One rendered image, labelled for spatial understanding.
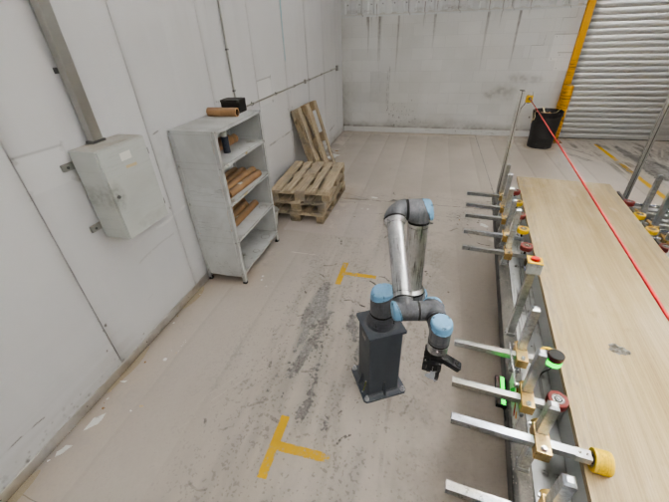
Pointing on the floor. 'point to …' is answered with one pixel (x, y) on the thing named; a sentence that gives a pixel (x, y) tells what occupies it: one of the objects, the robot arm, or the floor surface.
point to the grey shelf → (212, 215)
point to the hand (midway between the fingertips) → (436, 379)
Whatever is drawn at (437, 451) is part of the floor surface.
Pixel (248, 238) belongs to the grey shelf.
